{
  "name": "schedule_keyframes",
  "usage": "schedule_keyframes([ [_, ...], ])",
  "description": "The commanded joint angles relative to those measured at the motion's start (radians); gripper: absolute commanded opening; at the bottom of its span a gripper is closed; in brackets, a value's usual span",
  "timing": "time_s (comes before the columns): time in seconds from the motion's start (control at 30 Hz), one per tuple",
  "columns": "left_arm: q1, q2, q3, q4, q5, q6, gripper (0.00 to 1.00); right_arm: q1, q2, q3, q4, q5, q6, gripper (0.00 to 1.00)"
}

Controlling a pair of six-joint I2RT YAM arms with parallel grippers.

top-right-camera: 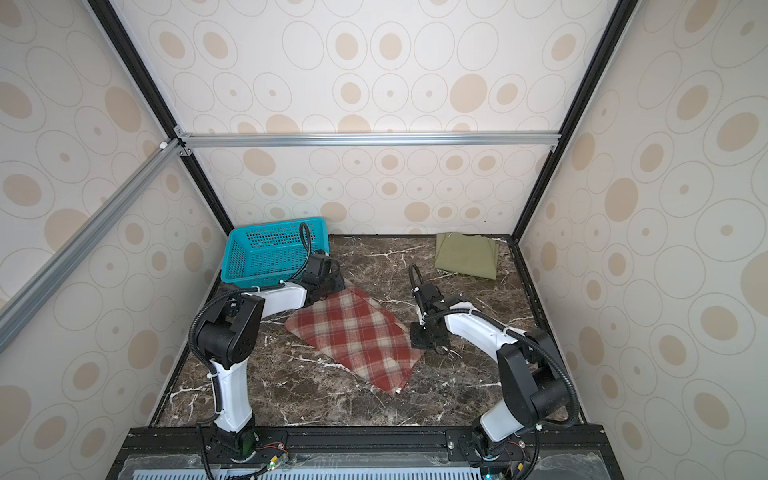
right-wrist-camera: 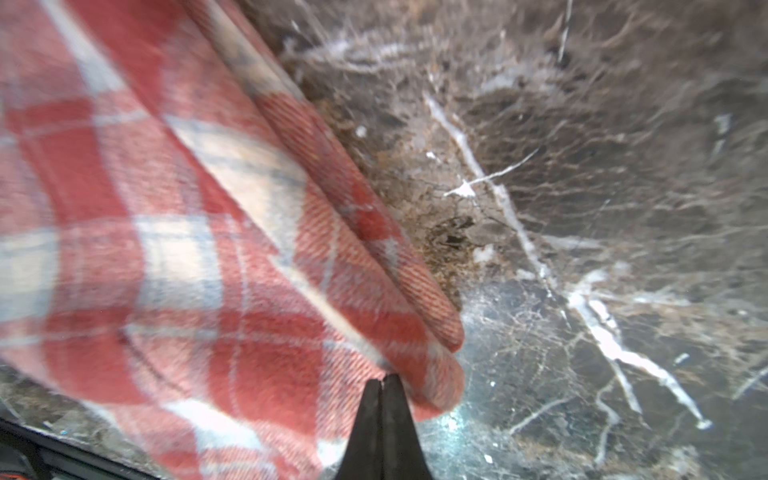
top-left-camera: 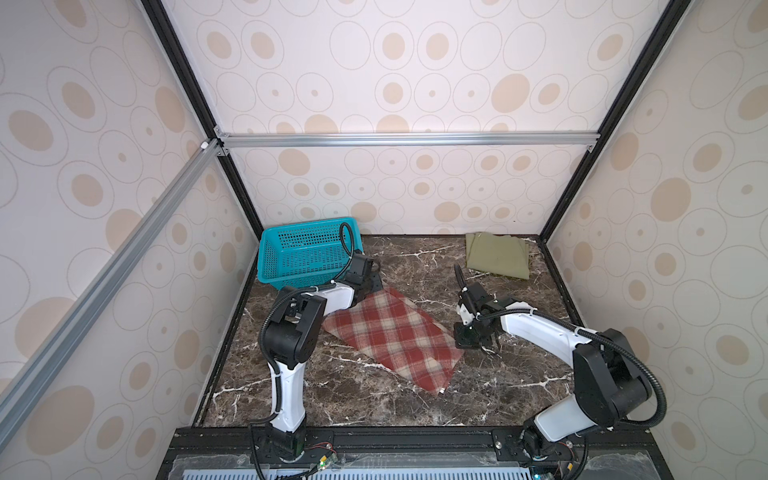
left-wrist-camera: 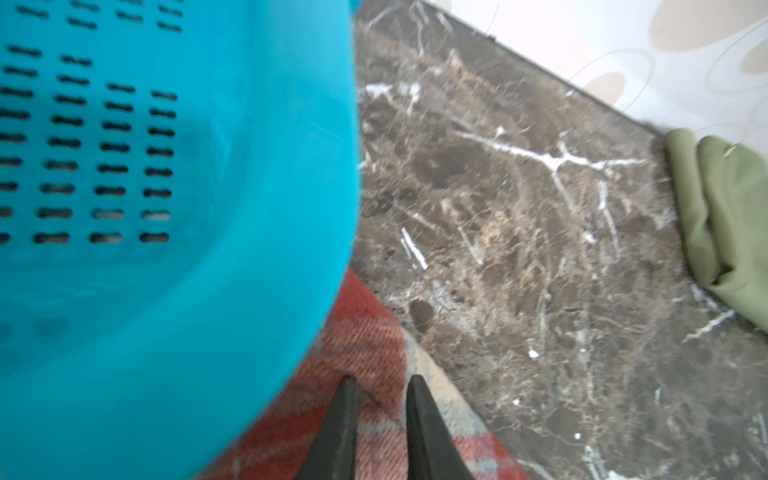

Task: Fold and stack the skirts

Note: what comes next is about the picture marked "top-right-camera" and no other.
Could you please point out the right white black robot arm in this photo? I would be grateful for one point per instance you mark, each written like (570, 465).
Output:
(536, 387)

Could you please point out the red plaid skirt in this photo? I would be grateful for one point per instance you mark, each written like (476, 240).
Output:
(353, 329)

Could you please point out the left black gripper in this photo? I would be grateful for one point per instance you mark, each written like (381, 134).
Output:
(339, 286)

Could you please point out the teal plastic basket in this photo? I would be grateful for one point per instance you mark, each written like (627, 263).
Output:
(263, 255)

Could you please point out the left diagonal aluminium frame bar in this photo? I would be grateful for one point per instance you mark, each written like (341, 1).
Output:
(33, 295)

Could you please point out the black corner post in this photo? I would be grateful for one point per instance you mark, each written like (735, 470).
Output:
(108, 19)
(606, 47)

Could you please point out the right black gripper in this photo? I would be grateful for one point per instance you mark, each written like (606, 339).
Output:
(418, 343)

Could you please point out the horizontal aluminium frame bar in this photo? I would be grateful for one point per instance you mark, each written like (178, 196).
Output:
(373, 139)

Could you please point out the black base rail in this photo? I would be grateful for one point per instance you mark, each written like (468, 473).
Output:
(421, 452)

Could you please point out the olive green skirt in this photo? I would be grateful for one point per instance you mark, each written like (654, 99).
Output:
(472, 255)

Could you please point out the left black corner post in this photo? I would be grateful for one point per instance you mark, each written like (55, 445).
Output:
(108, 19)

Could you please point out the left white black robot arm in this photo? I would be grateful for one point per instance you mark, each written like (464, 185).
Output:
(224, 333)

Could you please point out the right black corner post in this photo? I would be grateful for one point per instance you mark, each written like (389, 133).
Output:
(606, 47)

